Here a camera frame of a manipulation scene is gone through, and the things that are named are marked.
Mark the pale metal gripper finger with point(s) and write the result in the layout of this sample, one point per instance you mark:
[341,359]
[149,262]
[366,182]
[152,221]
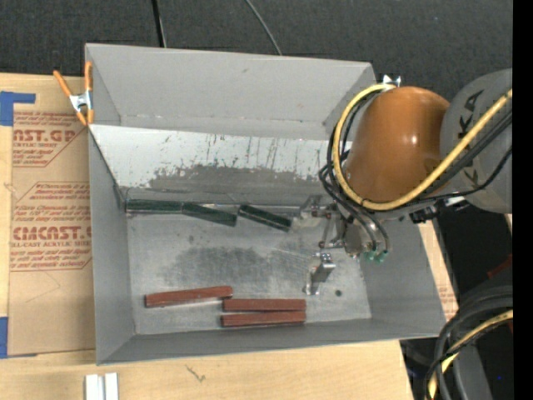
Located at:
[320,273]
[320,213]

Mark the dark green flat block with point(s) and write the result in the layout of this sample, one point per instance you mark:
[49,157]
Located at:
[210,214]
[264,218]
[154,206]

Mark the red-brown flat block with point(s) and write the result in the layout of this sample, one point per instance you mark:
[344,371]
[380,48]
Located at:
[187,296]
[262,319]
[264,305]

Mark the grey metal bin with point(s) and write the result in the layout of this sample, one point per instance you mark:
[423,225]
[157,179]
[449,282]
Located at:
[250,265]

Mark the brown cardboard board red print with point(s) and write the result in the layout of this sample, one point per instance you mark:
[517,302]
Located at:
[50,265]

